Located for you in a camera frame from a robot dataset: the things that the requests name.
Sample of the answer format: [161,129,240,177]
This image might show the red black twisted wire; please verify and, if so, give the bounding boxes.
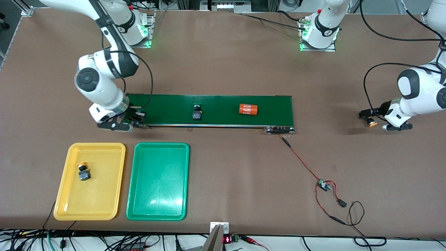
[278,134,323,182]

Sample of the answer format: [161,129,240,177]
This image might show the thick black cable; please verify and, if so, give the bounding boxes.
[301,236,446,251]

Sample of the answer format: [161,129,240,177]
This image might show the green plastic tray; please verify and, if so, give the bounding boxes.
[126,142,190,221]

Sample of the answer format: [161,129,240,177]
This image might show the white lit device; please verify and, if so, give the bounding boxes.
[200,0,252,14]

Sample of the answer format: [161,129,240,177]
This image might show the tangled black cables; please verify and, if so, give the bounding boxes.
[0,228,209,251]

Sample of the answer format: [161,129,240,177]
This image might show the thin black wire loop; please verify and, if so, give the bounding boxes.
[343,201,365,237]

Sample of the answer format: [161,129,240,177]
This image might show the aluminium frame profile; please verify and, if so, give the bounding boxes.
[10,0,34,16]
[420,0,433,24]

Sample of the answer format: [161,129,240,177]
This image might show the black table cable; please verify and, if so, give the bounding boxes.
[240,13,307,31]

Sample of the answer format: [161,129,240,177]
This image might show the thin red wire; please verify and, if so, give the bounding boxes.
[315,181,346,225]

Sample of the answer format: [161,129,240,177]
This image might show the small metal bracket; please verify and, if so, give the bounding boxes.
[210,222,230,235]

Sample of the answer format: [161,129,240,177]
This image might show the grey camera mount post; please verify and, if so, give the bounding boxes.
[201,224,225,251]

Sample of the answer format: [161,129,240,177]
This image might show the black cable with plug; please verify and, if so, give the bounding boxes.
[61,221,77,249]

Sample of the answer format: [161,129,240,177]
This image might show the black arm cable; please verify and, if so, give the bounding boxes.
[101,21,154,111]
[359,0,446,114]

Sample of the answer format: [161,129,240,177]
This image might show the green conveyor belt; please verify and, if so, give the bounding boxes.
[122,93,296,135]

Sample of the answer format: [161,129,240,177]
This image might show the thin black cable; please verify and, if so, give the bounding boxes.
[43,201,57,231]

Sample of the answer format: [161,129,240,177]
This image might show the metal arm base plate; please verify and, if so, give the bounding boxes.
[115,14,155,48]
[299,17,337,52]

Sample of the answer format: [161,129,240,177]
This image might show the red clip lead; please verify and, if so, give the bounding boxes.
[242,236,269,251]

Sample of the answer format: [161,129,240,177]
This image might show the yellow plastic tray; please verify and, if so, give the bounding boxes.
[53,143,126,221]

